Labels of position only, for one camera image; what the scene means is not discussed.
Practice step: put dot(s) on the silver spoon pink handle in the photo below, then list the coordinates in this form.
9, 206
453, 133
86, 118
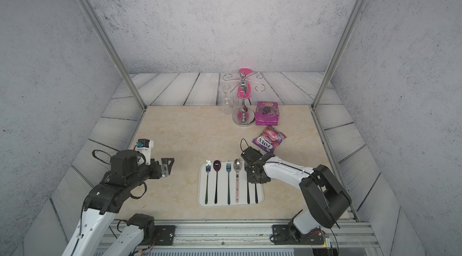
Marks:
237, 168

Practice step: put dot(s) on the green handled fork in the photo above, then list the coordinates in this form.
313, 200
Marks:
208, 169

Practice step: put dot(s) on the purple fork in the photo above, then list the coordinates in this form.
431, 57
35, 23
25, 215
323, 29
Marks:
247, 182

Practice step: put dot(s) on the silver cup holder stand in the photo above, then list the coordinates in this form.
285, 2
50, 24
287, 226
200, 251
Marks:
243, 116

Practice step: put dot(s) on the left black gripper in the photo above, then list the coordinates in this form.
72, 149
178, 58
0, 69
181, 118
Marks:
157, 173

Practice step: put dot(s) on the blue fork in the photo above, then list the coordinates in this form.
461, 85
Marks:
228, 169

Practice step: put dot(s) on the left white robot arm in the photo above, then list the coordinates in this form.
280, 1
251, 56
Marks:
92, 226

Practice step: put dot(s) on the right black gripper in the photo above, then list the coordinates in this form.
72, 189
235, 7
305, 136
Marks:
251, 180

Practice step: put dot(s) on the purple spoon dark handle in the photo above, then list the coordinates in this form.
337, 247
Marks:
256, 194

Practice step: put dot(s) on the clear glass cup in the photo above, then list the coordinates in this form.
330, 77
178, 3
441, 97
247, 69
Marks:
227, 104

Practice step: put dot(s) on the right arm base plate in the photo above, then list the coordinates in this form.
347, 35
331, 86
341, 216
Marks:
289, 235

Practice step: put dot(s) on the pink cup on stand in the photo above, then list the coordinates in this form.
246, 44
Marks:
243, 88

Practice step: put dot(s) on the purple snack bag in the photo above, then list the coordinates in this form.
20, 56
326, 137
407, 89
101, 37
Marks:
267, 114

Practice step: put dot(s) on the pink candy bag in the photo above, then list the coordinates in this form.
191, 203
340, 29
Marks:
269, 139

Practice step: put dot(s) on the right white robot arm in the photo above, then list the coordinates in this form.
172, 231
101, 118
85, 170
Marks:
325, 197

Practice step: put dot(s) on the white square tray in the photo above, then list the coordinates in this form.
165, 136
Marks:
222, 188

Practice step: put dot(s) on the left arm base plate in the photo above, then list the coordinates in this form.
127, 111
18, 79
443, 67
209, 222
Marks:
160, 235

